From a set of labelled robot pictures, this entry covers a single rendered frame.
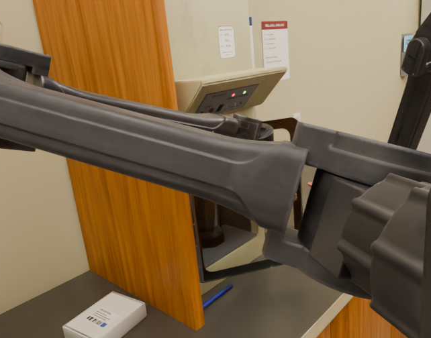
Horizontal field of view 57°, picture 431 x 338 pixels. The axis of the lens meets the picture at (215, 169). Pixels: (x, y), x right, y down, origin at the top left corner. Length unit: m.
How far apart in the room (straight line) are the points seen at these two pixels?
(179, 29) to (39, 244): 0.74
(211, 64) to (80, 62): 0.32
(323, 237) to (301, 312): 0.79
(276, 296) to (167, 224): 0.36
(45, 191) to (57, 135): 0.94
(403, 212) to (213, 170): 0.13
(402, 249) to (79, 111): 0.24
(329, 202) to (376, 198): 0.04
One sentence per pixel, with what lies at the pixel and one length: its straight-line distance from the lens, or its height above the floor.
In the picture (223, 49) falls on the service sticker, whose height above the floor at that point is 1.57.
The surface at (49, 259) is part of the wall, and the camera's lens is 1.32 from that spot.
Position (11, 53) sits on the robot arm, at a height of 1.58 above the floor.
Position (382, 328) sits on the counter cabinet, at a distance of 1.59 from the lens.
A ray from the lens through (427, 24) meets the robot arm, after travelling 0.83.
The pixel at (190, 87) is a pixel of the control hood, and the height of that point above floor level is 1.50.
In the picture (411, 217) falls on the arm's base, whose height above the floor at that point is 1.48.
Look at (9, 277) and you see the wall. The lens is 1.29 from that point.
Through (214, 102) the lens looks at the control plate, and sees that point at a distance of 0.92.
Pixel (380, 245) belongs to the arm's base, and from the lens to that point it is 0.20.
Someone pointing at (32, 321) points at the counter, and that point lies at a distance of 1.20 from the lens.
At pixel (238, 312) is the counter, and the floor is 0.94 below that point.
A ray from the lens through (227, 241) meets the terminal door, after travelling 1.04.
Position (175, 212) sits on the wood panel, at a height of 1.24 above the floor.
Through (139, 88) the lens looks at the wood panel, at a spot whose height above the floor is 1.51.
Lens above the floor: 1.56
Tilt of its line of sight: 16 degrees down
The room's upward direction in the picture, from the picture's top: 6 degrees counter-clockwise
